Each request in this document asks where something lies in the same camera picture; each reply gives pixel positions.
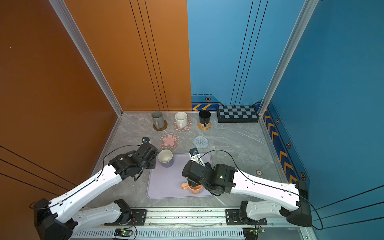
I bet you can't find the orange mug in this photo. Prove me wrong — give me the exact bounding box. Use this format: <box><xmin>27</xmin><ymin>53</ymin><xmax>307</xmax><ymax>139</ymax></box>
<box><xmin>181</xmin><ymin>181</ymin><xmax>203</xmax><ymax>195</ymax></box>

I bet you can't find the white cup lavender outside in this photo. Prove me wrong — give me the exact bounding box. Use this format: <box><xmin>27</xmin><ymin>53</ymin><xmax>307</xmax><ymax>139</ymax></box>
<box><xmin>158</xmin><ymin>150</ymin><xmax>174</xmax><ymax>168</ymax></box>

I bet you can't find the blue woven round coaster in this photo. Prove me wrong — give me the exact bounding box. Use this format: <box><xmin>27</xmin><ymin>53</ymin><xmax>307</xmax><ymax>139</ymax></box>
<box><xmin>193</xmin><ymin>136</ymin><xmax>209</xmax><ymax>149</ymax></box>

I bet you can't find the pink flower coaster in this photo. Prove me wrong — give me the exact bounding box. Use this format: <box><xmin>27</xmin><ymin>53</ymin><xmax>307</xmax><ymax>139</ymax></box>
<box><xmin>173</xmin><ymin>120</ymin><xmax>192</xmax><ymax>132</ymax></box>
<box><xmin>160</xmin><ymin>133</ymin><xmax>180</xmax><ymax>150</ymax></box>

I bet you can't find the rattan woven round coaster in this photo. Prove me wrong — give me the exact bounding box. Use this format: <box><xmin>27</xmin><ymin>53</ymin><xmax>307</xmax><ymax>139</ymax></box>
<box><xmin>198</xmin><ymin>122</ymin><xmax>212</xmax><ymax>131</ymax></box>

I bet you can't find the grey mug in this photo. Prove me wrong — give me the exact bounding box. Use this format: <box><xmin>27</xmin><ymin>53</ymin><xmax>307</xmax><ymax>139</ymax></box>
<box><xmin>151</xmin><ymin>111</ymin><xmax>165</xmax><ymax>128</ymax></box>

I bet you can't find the brown wooden coaster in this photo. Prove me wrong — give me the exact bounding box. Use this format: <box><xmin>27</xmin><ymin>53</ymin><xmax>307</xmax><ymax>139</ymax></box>
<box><xmin>153</xmin><ymin>121</ymin><xmax>168</xmax><ymax>132</ymax></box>

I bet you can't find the black mug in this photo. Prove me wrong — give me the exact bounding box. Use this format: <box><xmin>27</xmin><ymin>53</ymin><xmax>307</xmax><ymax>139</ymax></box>
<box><xmin>199</xmin><ymin>110</ymin><xmax>211</xmax><ymax>123</ymax></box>

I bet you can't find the white mug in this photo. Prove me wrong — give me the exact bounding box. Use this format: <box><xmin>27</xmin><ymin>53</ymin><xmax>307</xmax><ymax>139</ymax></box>
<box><xmin>175</xmin><ymin>112</ymin><xmax>188</xmax><ymax>129</ymax></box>

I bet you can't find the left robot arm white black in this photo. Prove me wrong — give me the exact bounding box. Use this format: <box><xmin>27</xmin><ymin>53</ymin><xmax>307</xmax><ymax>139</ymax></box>
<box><xmin>32</xmin><ymin>150</ymin><xmax>158</xmax><ymax>240</ymax></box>

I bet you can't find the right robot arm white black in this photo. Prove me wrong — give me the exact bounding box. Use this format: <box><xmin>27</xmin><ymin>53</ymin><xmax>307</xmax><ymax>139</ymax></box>
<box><xmin>182</xmin><ymin>161</ymin><xmax>312</xmax><ymax>227</ymax></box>

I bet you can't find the lavender silicone tray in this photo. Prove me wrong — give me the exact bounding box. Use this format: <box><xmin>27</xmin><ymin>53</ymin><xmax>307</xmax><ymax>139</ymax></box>
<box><xmin>147</xmin><ymin>153</ymin><xmax>212</xmax><ymax>199</ymax></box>

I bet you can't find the small round marker sticker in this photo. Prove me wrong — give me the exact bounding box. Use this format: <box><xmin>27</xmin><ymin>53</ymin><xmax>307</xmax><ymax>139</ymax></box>
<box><xmin>256</xmin><ymin>170</ymin><xmax>263</xmax><ymax>177</ymax></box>

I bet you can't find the circuit board right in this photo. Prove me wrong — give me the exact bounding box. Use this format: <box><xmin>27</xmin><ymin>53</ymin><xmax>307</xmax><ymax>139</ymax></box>
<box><xmin>243</xmin><ymin>228</ymin><xmax>265</xmax><ymax>240</ymax></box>

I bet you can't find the green circuit board left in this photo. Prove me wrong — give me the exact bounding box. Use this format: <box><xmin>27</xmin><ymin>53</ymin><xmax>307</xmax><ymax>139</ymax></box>
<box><xmin>113</xmin><ymin>228</ymin><xmax>135</xmax><ymax>240</ymax></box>

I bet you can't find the black checkerboard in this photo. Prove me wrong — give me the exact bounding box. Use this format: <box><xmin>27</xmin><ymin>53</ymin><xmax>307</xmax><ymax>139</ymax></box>
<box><xmin>217</xmin><ymin>106</ymin><xmax>259</xmax><ymax>123</ymax></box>

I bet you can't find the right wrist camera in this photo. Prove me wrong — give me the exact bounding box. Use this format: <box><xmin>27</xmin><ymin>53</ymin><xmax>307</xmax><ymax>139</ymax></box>
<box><xmin>189</xmin><ymin>148</ymin><xmax>206</xmax><ymax>167</ymax></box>

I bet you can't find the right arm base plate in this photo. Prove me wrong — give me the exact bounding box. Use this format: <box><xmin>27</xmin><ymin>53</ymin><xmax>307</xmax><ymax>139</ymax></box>
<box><xmin>225</xmin><ymin>209</ymin><xmax>268</xmax><ymax>226</ymax></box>

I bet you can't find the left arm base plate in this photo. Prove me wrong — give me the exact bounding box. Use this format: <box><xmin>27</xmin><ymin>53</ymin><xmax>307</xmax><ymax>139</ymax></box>
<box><xmin>104</xmin><ymin>209</ymin><xmax>147</xmax><ymax>227</ymax></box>

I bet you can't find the aluminium front rail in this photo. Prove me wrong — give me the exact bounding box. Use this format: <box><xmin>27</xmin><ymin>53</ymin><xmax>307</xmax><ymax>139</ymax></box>
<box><xmin>59</xmin><ymin>206</ymin><xmax>313</xmax><ymax>229</ymax></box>

